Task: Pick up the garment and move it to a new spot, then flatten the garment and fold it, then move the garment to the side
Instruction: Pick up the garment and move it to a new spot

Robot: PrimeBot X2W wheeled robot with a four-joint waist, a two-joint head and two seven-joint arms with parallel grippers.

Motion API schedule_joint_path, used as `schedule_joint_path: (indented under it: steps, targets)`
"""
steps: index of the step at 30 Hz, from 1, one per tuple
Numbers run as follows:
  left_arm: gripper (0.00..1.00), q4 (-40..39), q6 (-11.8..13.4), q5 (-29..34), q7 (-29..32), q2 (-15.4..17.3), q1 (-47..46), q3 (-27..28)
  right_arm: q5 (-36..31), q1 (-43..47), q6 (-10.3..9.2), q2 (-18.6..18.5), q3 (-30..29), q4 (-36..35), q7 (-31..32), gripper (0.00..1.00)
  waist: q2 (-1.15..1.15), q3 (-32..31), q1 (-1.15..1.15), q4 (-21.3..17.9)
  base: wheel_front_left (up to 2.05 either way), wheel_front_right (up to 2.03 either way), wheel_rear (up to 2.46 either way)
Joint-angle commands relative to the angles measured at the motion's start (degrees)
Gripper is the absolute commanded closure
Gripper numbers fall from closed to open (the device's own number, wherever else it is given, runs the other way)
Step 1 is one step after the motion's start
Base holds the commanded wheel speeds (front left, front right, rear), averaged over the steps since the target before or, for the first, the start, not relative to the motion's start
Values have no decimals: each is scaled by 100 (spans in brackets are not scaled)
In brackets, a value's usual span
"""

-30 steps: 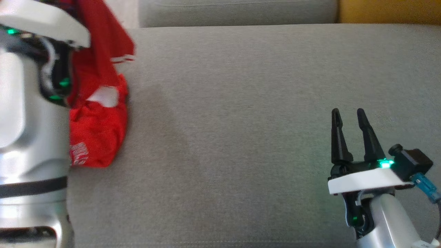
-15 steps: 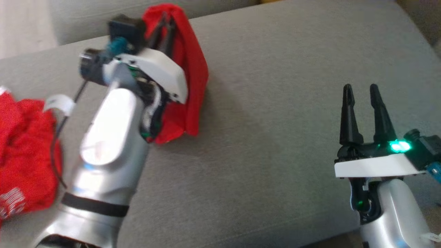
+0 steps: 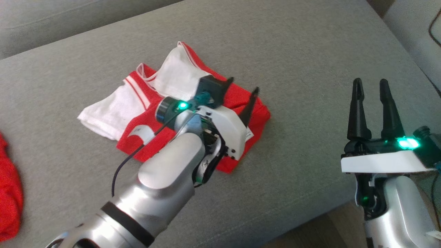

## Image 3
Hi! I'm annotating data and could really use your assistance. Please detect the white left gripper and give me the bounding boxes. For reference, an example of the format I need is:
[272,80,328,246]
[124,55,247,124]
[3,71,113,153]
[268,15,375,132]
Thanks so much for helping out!
[155,77,260,161]

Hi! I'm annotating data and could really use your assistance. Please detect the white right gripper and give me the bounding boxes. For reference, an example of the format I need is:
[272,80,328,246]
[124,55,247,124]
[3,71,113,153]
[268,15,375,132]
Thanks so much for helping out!
[341,78,433,174]

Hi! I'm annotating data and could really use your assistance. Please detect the red jersey with white sleeves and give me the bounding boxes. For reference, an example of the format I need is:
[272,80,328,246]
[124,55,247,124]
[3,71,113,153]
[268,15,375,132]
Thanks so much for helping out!
[78,41,271,173]

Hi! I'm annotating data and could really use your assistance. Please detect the red garment with 23 print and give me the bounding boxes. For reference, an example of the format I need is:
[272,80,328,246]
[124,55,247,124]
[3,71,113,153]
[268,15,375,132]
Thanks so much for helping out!
[0,133,24,241]

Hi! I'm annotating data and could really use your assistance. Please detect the grey and yellow sofa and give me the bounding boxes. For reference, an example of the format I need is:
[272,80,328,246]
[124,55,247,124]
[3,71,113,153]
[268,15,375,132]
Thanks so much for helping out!
[0,0,441,248]

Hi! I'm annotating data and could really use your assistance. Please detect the grey sofa seat cushion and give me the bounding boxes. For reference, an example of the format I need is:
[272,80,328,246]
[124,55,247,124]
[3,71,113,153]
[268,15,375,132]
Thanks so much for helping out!
[0,0,183,61]

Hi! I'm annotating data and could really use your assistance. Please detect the white cable label tag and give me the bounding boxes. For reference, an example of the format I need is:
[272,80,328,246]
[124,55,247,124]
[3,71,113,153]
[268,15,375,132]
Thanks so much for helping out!
[129,125,156,144]

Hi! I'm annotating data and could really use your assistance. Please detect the black room cable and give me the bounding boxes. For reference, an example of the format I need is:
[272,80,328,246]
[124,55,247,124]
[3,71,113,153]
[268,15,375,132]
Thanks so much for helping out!
[428,10,441,49]

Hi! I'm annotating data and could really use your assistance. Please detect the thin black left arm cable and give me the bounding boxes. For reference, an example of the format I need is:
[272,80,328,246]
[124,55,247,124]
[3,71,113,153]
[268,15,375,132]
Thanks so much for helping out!
[111,112,183,198]

